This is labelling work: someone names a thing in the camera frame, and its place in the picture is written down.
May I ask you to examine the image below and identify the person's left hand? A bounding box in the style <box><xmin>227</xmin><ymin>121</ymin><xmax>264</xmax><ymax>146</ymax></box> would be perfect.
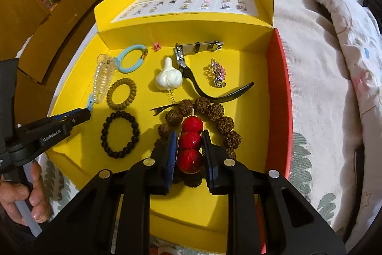
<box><xmin>0</xmin><ymin>160</ymin><xmax>51</xmax><ymax>224</ymax></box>

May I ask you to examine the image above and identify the red ball hair clip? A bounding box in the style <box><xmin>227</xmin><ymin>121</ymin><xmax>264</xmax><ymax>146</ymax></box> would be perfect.
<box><xmin>177</xmin><ymin>107</ymin><xmax>205</xmax><ymax>175</ymax></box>

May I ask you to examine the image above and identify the beige strap with metal clasp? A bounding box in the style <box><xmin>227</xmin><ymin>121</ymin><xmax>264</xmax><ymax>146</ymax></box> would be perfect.
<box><xmin>174</xmin><ymin>41</ymin><xmax>224</xmax><ymax>68</ymax></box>

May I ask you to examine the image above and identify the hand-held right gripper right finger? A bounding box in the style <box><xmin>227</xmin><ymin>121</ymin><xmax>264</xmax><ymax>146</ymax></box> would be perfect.
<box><xmin>201</xmin><ymin>130</ymin><xmax>347</xmax><ymax>255</ymax></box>

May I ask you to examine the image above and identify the yellow cardboard box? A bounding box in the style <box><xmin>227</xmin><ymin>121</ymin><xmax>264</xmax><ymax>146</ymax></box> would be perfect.
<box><xmin>45</xmin><ymin>0</ymin><xmax>294</xmax><ymax>246</ymax></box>

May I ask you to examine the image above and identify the wooden wardrobe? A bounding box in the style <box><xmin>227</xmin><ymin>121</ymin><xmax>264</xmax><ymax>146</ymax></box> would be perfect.
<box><xmin>0</xmin><ymin>0</ymin><xmax>141</xmax><ymax>124</ymax></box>

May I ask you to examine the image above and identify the black bead bracelet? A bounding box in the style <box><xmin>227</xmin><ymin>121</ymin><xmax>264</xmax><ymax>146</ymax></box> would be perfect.
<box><xmin>102</xmin><ymin>111</ymin><xmax>141</xmax><ymax>159</ymax></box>

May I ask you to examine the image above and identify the brown seed bead bracelet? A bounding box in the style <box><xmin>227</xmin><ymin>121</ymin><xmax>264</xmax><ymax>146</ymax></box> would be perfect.
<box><xmin>154</xmin><ymin>97</ymin><xmax>243</xmax><ymax>187</ymax></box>

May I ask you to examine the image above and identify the white patterned quilt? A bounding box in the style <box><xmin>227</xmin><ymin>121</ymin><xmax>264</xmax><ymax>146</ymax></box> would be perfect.
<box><xmin>277</xmin><ymin>0</ymin><xmax>382</xmax><ymax>136</ymax></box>

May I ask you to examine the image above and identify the white rabbit plush hair clip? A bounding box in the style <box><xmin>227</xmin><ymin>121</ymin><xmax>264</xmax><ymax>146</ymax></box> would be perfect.
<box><xmin>150</xmin><ymin>57</ymin><xmax>183</xmax><ymax>117</ymax></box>

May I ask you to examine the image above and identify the clear pearl hair claw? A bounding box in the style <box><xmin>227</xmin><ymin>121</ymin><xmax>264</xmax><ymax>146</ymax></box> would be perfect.
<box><xmin>90</xmin><ymin>54</ymin><xmax>118</xmax><ymax>106</ymax></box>

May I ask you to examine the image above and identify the light blue hair ring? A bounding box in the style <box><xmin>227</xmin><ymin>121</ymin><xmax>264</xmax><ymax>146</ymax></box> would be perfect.
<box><xmin>115</xmin><ymin>44</ymin><xmax>149</xmax><ymax>73</ymax></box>

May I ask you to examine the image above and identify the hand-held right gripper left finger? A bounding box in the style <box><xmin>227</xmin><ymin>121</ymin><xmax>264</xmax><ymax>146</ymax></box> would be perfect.
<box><xmin>39</xmin><ymin>132</ymin><xmax>180</xmax><ymax>255</ymax></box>

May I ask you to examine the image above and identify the olive spiral hair tie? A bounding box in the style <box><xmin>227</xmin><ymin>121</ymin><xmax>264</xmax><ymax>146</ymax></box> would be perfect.
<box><xmin>106</xmin><ymin>78</ymin><xmax>137</xmax><ymax>110</ymax></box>

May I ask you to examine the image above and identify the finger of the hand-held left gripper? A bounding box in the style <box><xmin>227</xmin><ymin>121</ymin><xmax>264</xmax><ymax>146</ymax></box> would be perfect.
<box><xmin>18</xmin><ymin>108</ymin><xmax>92</xmax><ymax>152</ymax></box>

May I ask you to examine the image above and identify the black curved hair clip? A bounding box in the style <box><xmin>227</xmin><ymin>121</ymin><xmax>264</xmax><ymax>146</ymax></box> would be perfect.
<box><xmin>178</xmin><ymin>65</ymin><xmax>255</xmax><ymax>103</ymax></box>

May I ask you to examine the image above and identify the leaf pattern bed sheet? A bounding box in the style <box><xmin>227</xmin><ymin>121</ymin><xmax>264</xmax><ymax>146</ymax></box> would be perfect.
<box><xmin>39</xmin><ymin>0</ymin><xmax>382</xmax><ymax>255</ymax></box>

